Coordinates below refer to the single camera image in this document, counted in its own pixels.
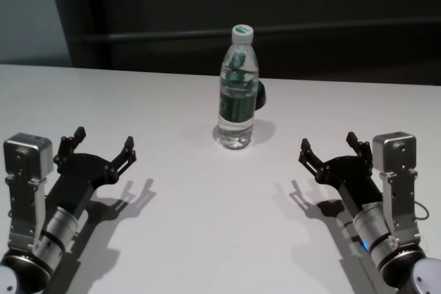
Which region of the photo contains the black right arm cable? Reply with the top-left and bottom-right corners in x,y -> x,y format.
414,200 -> 431,222

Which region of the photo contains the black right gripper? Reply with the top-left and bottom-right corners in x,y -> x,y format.
298,131 -> 384,211

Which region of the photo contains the black green push button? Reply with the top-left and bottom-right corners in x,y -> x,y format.
254,81 -> 268,111

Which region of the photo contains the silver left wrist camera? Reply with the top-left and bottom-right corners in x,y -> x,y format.
3,132 -> 55,251

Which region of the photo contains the thin grey wall rail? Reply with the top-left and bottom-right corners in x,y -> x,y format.
79,25 -> 441,43

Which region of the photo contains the clear plastic water bottle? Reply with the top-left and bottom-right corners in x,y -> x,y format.
216,23 -> 260,149

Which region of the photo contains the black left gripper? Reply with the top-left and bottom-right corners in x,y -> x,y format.
43,127 -> 137,219

